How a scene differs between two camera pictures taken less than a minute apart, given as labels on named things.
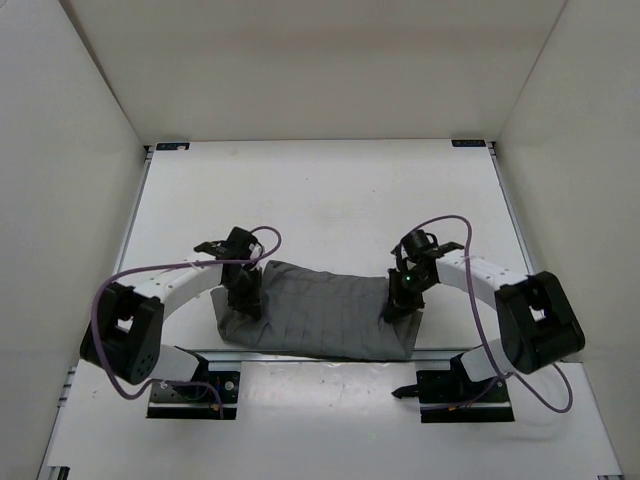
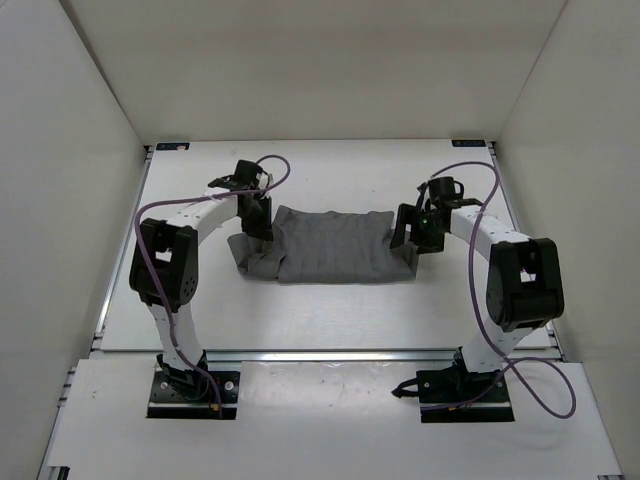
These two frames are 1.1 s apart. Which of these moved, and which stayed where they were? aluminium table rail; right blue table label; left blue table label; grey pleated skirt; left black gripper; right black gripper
Moved: left black gripper; right black gripper; grey pleated skirt
Stayed: left blue table label; right blue table label; aluminium table rail
